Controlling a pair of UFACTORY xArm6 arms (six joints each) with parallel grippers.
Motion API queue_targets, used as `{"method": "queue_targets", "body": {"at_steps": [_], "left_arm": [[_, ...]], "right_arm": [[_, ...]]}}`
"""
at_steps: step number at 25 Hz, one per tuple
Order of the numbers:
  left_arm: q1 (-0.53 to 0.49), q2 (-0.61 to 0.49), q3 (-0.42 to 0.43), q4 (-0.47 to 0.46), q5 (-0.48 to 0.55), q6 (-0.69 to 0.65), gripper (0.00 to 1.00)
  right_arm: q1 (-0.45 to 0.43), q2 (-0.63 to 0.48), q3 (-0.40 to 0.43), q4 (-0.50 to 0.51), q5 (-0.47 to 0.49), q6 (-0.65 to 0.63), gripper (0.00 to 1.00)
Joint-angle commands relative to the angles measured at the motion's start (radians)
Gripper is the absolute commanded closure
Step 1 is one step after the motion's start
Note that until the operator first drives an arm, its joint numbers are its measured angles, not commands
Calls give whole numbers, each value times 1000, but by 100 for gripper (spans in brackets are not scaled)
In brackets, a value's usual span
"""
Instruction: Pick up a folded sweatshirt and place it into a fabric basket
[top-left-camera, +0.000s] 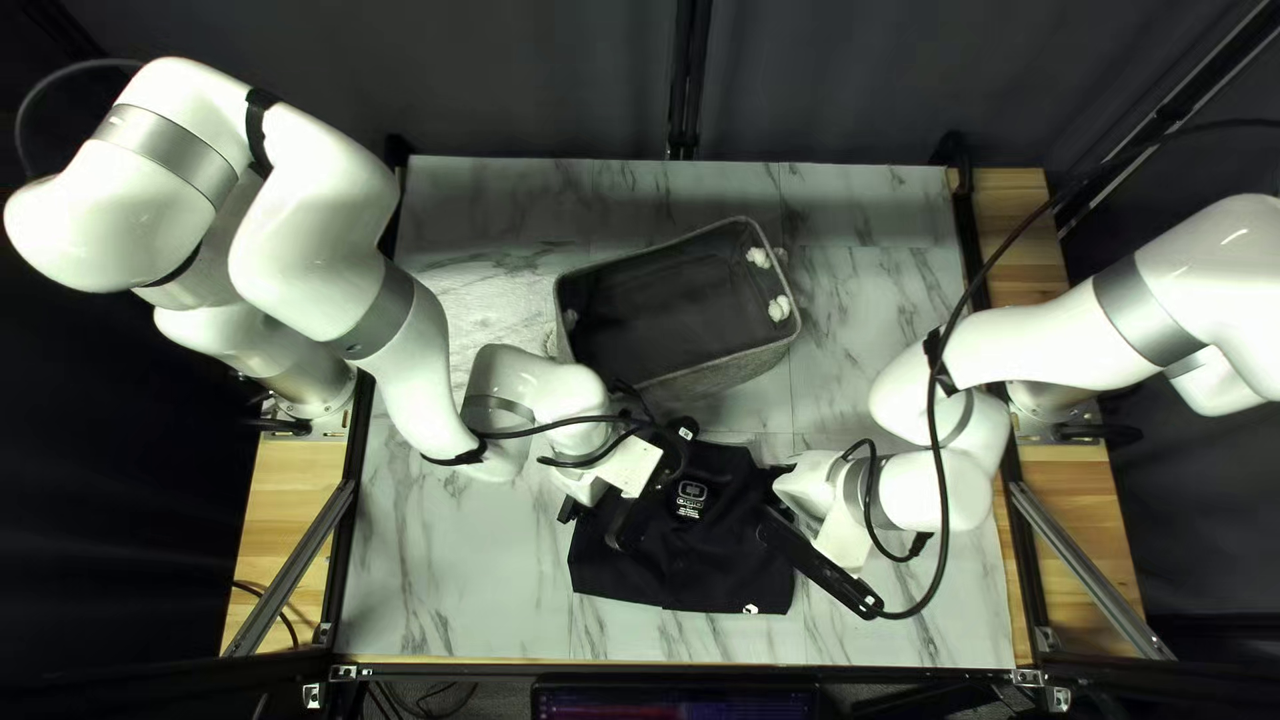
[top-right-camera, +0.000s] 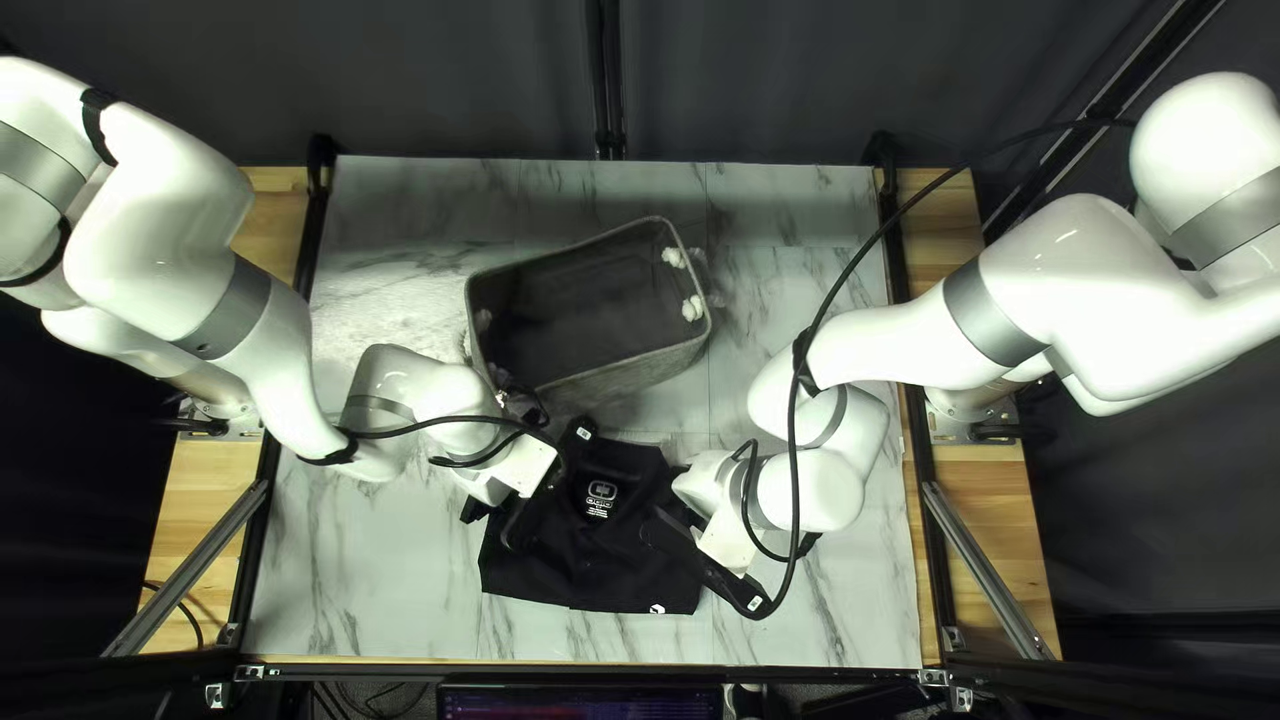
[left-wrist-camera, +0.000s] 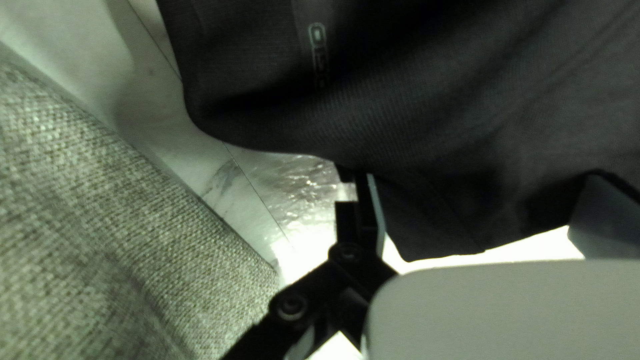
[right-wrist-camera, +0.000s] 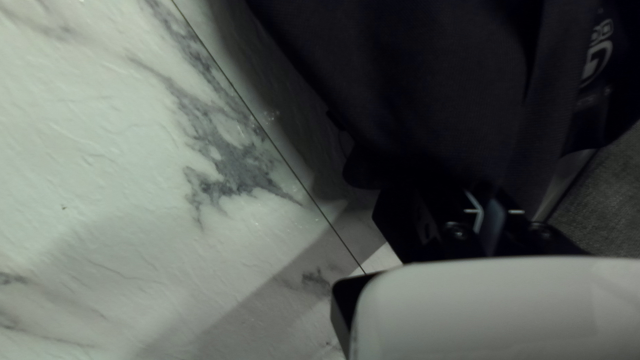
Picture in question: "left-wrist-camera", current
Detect black sweatshirt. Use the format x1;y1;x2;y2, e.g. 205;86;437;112
155;0;640;263

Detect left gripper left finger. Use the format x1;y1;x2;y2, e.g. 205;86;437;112
220;165;399;360

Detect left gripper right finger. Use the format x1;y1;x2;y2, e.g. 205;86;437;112
567;170;640;261

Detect grey fabric basket rope handles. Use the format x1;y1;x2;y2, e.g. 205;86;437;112
0;42;283;360

